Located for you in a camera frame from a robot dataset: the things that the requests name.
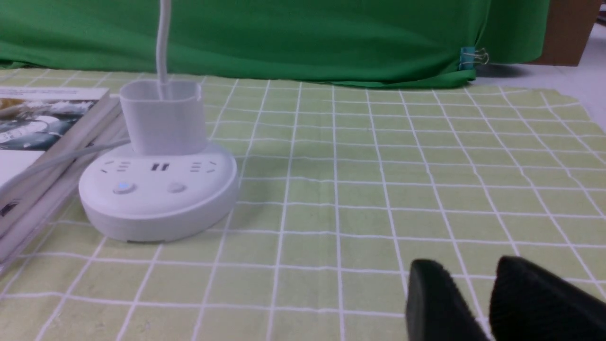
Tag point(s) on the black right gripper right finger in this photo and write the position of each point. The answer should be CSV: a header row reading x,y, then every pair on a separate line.
x,y
530,303

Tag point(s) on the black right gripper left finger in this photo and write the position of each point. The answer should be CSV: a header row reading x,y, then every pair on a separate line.
x,y
435,309

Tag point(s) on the white desk lamp with sockets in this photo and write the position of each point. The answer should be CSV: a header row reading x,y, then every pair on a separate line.
x,y
168,181

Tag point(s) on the green checkered tablecloth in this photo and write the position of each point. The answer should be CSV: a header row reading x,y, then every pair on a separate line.
x,y
340,190

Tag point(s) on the teal binder clip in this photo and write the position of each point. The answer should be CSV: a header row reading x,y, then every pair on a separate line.
x,y
470,57

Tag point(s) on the green backdrop cloth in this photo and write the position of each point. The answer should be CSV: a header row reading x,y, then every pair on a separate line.
x,y
382,44

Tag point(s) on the brown cardboard box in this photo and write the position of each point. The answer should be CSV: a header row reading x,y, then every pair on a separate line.
x,y
569,25

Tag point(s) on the bottom white book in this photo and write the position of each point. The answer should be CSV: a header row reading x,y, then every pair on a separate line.
x,y
46,187

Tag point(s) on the top book with car cover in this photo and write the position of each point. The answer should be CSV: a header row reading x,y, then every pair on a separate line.
x,y
41,123

